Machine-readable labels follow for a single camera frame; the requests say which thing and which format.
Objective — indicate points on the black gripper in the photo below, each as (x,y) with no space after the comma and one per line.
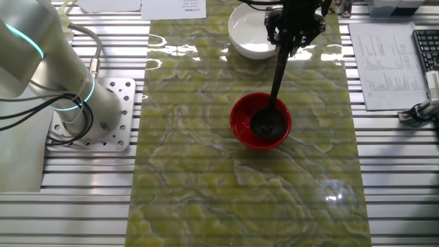
(300,13)

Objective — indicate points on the black ladle spoon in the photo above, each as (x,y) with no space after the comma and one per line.
(269,123)

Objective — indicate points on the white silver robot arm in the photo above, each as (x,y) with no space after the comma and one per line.
(51,68)

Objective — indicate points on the white bowl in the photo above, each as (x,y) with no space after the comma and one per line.
(247,31)

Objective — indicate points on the red bowl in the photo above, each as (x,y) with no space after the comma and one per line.
(240,116)

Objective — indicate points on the grey box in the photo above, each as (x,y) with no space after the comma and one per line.
(380,8)

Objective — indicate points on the printed table paper sheet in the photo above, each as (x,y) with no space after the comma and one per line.
(387,68)

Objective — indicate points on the black and white box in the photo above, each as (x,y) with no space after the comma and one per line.
(411,3)

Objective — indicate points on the white paper with Chinese text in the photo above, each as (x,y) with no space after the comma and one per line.
(157,12)

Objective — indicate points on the black keyboard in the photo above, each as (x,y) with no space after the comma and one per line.
(428,48)

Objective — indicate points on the blank white paper sheet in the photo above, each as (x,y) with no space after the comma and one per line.
(109,5)

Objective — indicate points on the green marble pattern mat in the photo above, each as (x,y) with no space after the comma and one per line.
(205,192)

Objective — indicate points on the yellow fly swatter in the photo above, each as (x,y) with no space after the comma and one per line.
(63,19)

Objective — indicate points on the small metal bracket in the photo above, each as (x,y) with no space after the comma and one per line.
(346,8)

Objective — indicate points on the silver ribbed camera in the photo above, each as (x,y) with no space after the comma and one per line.
(433,84)

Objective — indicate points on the metal camera mount clamp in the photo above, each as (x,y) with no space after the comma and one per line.
(423,109)

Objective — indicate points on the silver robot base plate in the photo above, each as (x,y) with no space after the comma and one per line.
(125,137)

